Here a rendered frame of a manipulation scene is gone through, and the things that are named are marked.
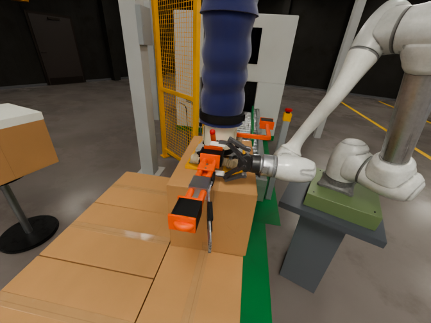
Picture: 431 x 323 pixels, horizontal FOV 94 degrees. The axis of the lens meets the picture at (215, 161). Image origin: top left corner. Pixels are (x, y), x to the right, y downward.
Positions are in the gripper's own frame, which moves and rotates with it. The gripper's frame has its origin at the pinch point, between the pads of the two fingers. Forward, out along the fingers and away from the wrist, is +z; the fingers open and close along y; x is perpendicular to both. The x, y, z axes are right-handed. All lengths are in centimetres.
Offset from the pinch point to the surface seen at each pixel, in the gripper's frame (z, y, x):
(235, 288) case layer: -18, 53, -21
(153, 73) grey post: 182, 10, 342
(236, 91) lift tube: -6.2, -24.4, 19.1
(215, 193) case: -3.5, 14.8, -4.5
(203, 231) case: 1.1, 39.1, -4.7
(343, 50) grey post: -159, -52, 344
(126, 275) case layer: 32, 53, -25
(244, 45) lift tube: -7.3, -41.9, 20.2
